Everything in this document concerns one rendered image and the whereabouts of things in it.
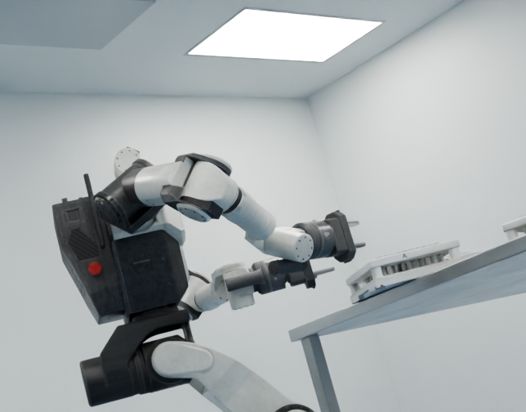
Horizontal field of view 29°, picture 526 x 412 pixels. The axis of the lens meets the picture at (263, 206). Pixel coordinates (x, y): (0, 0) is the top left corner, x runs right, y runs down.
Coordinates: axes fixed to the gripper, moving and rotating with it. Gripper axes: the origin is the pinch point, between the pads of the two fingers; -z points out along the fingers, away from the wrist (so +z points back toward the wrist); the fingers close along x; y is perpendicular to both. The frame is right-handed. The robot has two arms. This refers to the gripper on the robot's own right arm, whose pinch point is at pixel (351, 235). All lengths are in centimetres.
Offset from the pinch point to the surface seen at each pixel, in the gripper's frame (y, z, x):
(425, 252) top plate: 4.5, -20.1, 7.7
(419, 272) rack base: 2.8, -17.2, 12.3
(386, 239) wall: -293, -374, -61
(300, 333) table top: -46, -20, 16
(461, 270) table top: 17.3, -14.3, 15.7
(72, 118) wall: -332, -167, -171
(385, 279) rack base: -1.9, -9.6, 11.9
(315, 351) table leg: -46, -23, 22
